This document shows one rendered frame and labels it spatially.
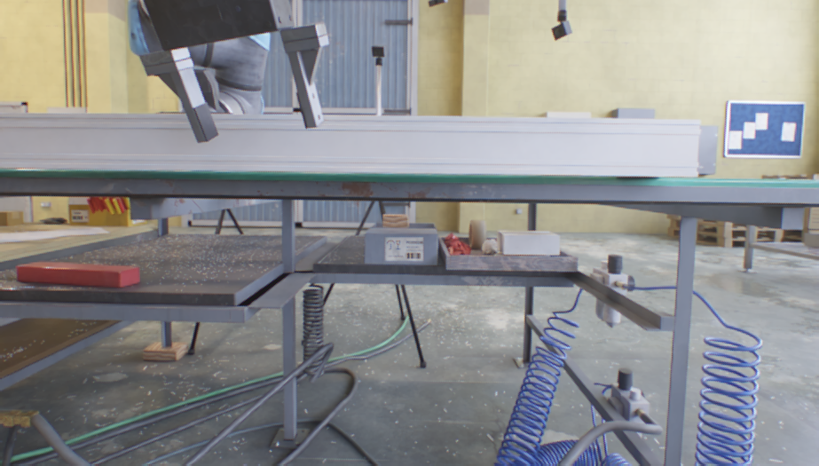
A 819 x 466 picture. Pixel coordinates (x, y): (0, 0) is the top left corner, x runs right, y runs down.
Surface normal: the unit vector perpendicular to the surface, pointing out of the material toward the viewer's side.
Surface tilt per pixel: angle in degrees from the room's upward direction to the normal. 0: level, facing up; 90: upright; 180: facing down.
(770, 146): 90
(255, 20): 114
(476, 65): 90
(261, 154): 90
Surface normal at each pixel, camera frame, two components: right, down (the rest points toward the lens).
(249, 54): 0.55, 0.49
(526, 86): -0.01, 0.07
